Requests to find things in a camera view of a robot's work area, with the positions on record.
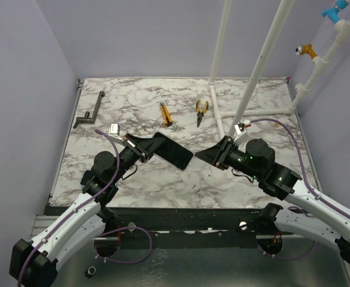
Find small black ring knob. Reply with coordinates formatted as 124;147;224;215
84;266;96;279

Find black smartphone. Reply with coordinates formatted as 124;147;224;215
153;132;194;170

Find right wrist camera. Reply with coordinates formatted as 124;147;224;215
234;120;251;144

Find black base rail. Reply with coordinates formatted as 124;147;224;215
42;204;343;251

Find yellow handled pliers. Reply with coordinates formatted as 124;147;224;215
196;99;209;127

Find dark metal crank handle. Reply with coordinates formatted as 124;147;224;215
72;91;105;129

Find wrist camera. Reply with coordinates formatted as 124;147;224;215
108;123;123;142
234;120;251;144

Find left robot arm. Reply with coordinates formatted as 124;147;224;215
9;134;167;286

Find yellow utility knife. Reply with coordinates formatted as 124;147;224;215
160;102;172;127

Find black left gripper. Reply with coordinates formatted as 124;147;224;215
111;133;165;183

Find white PVC pipe frame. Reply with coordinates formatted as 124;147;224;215
209;0;350;144

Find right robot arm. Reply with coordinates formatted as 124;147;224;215
195;136;350;264

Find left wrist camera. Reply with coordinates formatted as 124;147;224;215
108;123;123;142

